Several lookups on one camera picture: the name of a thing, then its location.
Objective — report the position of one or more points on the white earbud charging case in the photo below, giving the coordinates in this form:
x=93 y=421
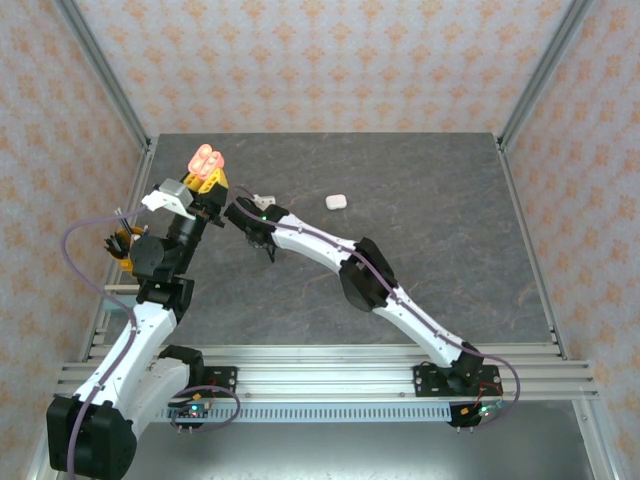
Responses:
x=336 y=202

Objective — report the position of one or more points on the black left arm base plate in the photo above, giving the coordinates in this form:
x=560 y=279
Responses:
x=225 y=382

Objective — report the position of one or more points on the aluminium side rail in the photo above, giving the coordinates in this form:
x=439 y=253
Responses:
x=533 y=250
x=141 y=170

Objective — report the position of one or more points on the aluminium corner post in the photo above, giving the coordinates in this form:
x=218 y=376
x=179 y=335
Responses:
x=106 y=75
x=541 y=75

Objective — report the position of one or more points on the pink earbud charging case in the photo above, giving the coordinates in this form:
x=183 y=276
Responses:
x=205 y=160

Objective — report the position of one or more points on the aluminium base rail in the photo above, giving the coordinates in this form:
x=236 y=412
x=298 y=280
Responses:
x=325 y=375

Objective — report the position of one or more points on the grey pencil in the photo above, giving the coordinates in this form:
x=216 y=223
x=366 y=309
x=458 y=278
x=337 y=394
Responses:
x=126 y=220
x=121 y=222

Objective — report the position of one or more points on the black pen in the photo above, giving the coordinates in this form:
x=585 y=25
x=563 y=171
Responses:
x=114 y=246

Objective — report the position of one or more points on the beige crossbar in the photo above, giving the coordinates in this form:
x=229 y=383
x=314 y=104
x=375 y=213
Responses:
x=120 y=287

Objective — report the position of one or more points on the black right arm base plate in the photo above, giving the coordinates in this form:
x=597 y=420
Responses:
x=425 y=382

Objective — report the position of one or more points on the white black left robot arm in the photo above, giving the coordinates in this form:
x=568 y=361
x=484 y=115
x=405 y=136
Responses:
x=140 y=330

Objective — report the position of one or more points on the orange pen holder cup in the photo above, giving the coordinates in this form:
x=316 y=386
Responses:
x=124 y=264

